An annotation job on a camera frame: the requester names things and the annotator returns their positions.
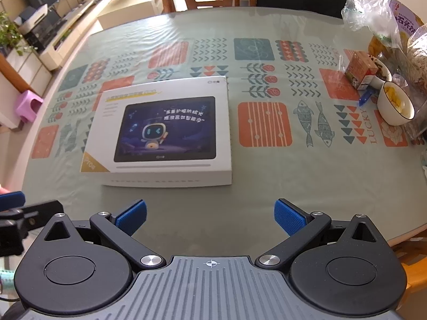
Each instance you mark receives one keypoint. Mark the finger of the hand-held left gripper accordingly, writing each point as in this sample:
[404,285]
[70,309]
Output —
[11,200]
[40,210]

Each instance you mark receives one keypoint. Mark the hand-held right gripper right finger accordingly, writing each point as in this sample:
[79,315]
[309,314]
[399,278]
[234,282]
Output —
[288,218]

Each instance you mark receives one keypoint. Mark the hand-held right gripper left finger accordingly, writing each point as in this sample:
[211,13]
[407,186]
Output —
[131,218]

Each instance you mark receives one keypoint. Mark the patterned glass-covered desktop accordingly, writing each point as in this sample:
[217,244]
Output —
[267,160]

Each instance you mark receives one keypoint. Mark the purple plastic stool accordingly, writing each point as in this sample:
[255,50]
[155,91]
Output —
[28,106]

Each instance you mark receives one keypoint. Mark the white tablet box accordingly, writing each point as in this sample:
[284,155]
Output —
[166,123]

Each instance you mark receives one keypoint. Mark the blue clip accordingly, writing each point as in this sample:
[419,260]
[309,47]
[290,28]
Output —
[366,97]

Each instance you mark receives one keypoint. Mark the white bowl with yellow food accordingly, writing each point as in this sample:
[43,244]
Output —
[395,105]

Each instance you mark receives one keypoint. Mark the small brown carton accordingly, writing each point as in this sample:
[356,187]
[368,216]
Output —
[360,70]

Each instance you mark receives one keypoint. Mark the green houseplant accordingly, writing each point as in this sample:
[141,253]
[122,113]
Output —
[11,33]

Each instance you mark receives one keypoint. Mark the white bowl with dark food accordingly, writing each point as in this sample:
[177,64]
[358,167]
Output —
[383,70]

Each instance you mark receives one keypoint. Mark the white television cabinet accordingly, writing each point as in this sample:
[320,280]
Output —
[66,30]

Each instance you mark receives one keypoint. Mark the white box on cabinet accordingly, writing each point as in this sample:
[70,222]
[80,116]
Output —
[33,14]

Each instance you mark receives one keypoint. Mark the clear bag of dried food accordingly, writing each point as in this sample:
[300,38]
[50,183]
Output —
[417,60]

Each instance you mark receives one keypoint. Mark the white low table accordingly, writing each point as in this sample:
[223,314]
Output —
[130,13]

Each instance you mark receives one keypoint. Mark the clear plastic bag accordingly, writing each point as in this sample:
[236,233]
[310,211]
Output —
[373,13]

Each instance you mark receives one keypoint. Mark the purple snack packet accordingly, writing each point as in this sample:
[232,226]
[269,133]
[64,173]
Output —
[405,16]

